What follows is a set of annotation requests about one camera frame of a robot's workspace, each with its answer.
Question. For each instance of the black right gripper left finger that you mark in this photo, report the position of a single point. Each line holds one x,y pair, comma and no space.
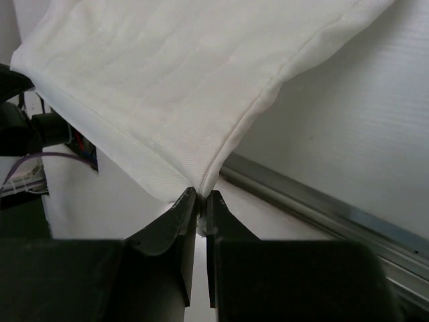
146,277

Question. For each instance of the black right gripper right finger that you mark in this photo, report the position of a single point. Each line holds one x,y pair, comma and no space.
250,279

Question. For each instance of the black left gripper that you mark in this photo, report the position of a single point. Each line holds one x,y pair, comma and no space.
20,134

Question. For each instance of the white pleated skirt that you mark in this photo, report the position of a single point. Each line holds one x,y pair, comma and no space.
167,89

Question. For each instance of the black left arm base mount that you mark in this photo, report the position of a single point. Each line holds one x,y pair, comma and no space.
31,193

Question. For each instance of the aluminium table edge rail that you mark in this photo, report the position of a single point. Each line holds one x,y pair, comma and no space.
404,255

